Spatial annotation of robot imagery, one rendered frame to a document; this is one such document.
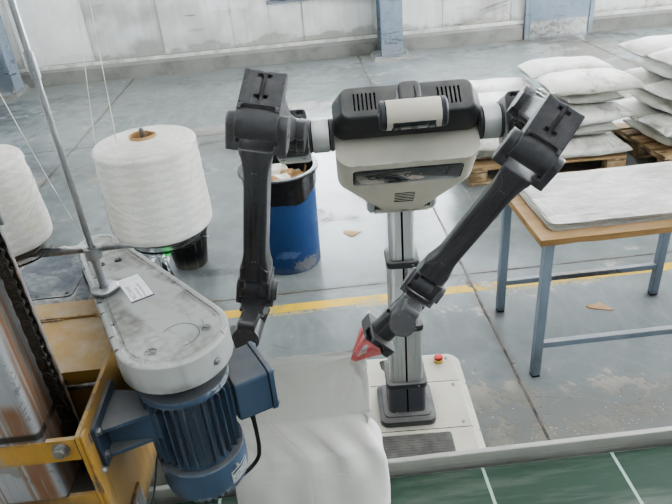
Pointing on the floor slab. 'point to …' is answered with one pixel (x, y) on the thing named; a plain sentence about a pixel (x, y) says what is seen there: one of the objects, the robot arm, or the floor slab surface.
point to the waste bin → (294, 220)
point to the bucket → (197, 254)
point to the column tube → (27, 410)
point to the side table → (547, 239)
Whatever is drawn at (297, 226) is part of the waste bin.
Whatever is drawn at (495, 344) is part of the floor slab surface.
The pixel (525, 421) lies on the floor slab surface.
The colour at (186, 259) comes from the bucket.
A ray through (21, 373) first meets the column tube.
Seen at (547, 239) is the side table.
